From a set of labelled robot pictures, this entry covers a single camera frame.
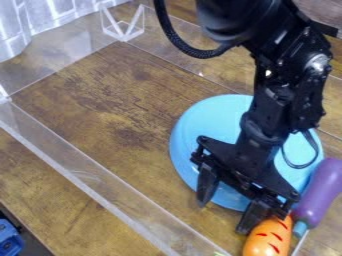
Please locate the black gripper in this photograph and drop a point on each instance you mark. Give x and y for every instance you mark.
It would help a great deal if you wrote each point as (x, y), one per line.
(245, 166)

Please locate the orange toy carrot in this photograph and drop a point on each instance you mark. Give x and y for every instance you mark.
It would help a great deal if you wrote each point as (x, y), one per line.
(270, 238)

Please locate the purple toy eggplant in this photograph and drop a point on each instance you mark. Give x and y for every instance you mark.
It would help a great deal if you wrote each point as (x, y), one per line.
(323, 190)

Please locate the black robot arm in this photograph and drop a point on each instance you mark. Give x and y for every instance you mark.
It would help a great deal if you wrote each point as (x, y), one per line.
(292, 54)

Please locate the blue round plate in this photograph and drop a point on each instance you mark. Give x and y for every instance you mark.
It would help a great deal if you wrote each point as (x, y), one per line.
(214, 118)

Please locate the blue object at corner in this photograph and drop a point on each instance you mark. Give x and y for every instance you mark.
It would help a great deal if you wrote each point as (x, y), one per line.
(11, 241)

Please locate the dark baseboard strip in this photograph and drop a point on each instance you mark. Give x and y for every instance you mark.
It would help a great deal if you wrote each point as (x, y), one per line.
(327, 29)

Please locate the white curtain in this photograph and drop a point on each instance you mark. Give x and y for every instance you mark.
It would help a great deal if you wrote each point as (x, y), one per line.
(26, 18)

